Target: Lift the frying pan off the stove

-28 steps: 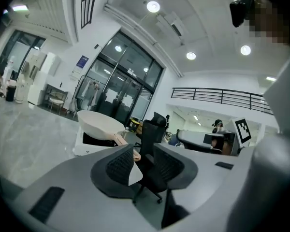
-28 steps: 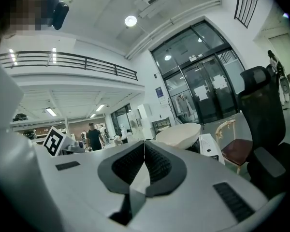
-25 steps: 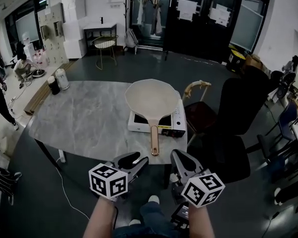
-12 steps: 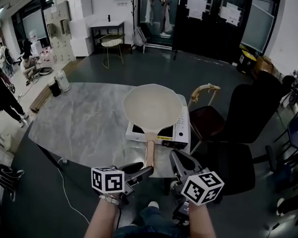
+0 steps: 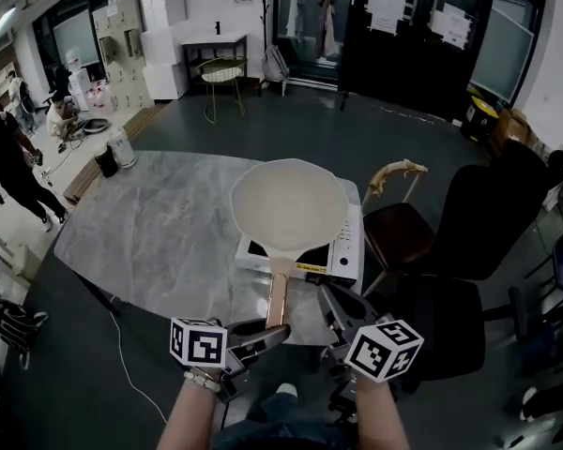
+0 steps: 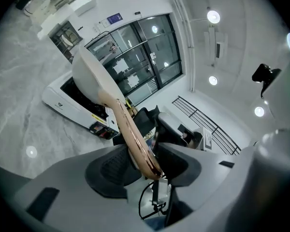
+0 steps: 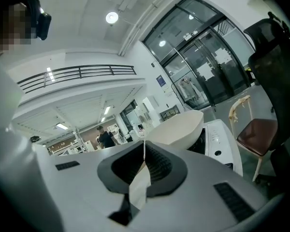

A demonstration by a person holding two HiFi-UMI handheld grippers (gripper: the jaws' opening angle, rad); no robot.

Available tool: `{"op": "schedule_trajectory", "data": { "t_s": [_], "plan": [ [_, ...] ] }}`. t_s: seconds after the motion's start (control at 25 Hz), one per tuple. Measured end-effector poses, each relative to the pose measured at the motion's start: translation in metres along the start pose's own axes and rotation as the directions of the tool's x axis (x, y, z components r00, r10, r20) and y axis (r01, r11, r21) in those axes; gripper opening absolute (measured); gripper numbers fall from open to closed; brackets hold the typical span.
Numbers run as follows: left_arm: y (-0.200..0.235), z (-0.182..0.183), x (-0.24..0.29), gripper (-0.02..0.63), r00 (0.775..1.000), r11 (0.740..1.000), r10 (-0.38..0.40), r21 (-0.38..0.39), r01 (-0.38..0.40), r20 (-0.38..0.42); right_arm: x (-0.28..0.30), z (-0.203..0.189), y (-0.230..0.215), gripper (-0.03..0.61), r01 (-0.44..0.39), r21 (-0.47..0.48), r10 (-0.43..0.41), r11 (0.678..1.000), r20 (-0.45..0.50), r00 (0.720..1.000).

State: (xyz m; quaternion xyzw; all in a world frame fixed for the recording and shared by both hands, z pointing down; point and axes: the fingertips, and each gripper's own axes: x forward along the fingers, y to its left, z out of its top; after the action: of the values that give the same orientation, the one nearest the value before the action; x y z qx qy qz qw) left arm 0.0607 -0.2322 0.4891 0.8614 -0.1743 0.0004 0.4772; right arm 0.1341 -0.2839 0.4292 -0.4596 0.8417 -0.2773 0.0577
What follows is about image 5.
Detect black desk with white top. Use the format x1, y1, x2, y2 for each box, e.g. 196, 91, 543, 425
181, 32, 249, 97

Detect person's left forearm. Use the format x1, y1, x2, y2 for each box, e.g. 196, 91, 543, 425
156, 368, 222, 450

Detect black and white bag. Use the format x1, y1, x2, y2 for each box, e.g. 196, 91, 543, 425
0, 297, 50, 371

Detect brown seat wooden chair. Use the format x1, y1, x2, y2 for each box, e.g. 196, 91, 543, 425
360, 157, 437, 294

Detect brown cardboard box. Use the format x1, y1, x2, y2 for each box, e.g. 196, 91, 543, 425
490, 107, 534, 157

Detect white induction stove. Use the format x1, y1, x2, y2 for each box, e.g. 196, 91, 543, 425
234, 202, 364, 286

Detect black clothes rack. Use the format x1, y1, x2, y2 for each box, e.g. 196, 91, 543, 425
261, 0, 358, 98

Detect white paper sheet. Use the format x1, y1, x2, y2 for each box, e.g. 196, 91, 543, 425
429, 2, 474, 50
364, 0, 408, 35

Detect yellow and black box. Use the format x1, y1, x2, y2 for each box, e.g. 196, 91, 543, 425
460, 95, 500, 143

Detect beige locker cabinet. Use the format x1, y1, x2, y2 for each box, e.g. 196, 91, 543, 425
91, 0, 152, 110

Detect green wire chair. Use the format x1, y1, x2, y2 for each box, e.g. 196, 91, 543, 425
193, 55, 250, 125

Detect person's legs in jeans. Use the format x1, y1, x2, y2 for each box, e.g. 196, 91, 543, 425
213, 391, 358, 450

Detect round grey floor disc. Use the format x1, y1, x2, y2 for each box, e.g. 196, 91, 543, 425
82, 116, 112, 135

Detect beige frying pan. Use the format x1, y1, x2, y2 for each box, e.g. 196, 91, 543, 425
229, 157, 351, 333

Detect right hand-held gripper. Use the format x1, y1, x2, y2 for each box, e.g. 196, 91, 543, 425
317, 284, 425, 422

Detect stack of white foam boxes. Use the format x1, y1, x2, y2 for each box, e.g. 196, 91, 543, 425
136, 0, 190, 101

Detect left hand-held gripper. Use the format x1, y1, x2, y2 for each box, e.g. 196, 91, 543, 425
169, 316, 293, 405

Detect white floor cable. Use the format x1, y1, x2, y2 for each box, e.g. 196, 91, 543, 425
106, 295, 169, 425

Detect white bucket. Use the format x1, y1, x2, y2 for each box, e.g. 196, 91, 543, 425
106, 127, 139, 170

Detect person's right forearm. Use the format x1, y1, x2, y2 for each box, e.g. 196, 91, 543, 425
354, 375, 412, 450

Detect grey backpack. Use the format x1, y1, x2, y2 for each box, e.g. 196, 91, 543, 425
263, 44, 291, 84

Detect black office chair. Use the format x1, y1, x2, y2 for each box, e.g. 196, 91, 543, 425
363, 139, 551, 396

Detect black waste bin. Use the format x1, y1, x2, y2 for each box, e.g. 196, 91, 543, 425
94, 143, 120, 179

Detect beaded wrist bracelet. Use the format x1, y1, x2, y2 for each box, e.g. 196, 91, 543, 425
183, 367, 222, 394

